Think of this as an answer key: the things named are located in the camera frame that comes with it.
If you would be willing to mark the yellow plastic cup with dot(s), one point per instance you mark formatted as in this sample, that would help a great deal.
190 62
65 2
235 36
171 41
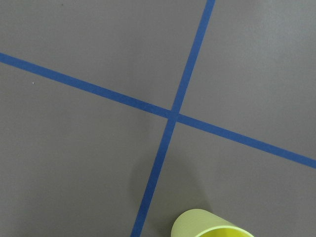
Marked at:
201 223

